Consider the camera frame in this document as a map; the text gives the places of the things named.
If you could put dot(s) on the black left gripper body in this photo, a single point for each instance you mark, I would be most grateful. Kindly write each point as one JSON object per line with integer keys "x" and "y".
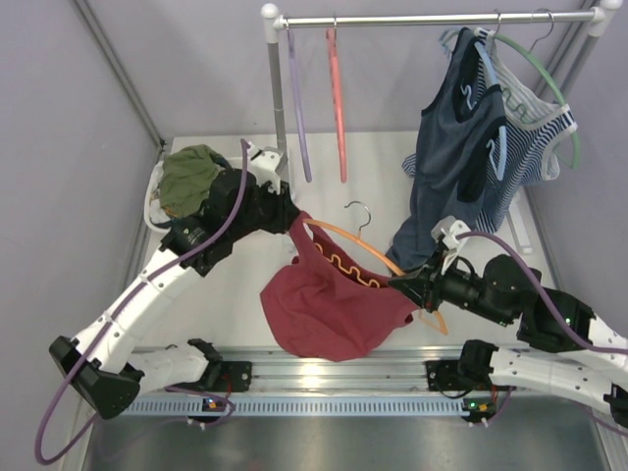
{"x": 283, "y": 211}

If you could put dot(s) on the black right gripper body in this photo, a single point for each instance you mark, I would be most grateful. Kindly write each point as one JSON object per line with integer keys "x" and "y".
{"x": 454, "y": 287}

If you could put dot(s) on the red tank top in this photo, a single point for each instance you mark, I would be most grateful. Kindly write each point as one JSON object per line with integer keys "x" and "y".
{"x": 324, "y": 305}

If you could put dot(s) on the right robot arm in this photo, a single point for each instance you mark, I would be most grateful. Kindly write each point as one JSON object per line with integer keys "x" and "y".
{"x": 584, "y": 360}

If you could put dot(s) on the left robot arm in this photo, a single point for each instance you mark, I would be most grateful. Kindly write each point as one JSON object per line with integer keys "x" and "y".
{"x": 101, "y": 362}

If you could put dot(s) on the purple hanger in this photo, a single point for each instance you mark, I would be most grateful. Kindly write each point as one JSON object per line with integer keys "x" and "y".
{"x": 298, "y": 108}

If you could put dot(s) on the dark blue tank top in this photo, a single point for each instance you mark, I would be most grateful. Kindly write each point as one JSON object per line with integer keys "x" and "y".
{"x": 452, "y": 154}

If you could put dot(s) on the pink hanger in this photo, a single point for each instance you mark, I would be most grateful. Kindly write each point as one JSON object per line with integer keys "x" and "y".
{"x": 335, "y": 77}

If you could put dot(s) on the green hanger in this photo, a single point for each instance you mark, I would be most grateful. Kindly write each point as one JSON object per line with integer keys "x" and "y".
{"x": 521, "y": 109}

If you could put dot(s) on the blue white striped tank top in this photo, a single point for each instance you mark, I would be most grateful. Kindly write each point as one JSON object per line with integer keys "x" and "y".
{"x": 523, "y": 153}

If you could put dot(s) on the green garment in basket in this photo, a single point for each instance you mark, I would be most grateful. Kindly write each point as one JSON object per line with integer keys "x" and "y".
{"x": 187, "y": 177}

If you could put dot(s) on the right rack base foot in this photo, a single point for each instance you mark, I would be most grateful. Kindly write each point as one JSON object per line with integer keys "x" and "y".
{"x": 519, "y": 231}

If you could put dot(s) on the white perforated laundry basket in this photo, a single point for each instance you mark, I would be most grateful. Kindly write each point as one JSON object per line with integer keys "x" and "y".
{"x": 154, "y": 216}

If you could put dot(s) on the left rack upright pole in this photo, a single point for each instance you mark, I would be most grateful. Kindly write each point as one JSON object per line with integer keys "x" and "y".
{"x": 270, "y": 15}

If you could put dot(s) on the rack upright pole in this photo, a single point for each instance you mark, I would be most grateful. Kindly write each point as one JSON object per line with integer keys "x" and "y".
{"x": 270, "y": 15}
{"x": 576, "y": 46}

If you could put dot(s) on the silver clothes rack rod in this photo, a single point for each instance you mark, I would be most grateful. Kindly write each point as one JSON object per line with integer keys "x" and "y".
{"x": 436, "y": 20}

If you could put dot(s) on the right rack upright pole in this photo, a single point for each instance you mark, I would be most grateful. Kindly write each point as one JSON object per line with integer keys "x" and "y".
{"x": 576, "y": 46}

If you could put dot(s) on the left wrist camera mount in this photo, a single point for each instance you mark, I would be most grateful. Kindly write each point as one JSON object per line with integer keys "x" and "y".
{"x": 266, "y": 164}

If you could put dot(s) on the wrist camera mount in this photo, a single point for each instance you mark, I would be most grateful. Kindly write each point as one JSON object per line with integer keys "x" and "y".
{"x": 266, "y": 164}
{"x": 447, "y": 233}

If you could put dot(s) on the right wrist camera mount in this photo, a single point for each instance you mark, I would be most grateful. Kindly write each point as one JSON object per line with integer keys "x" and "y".
{"x": 447, "y": 233}

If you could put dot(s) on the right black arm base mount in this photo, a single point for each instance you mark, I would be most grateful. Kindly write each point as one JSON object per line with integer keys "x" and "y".
{"x": 442, "y": 377}

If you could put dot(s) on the aluminium table edge rail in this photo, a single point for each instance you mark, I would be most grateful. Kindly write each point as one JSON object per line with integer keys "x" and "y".
{"x": 386, "y": 371}

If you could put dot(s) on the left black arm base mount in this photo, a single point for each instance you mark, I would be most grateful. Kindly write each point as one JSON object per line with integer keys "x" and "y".
{"x": 230, "y": 375}

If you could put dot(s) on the light blue slotted cable duct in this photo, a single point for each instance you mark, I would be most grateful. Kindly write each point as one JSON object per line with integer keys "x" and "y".
{"x": 170, "y": 405}

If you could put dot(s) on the grey corner wall frame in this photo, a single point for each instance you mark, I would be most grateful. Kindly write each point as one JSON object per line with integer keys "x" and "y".
{"x": 120, "y": 73}

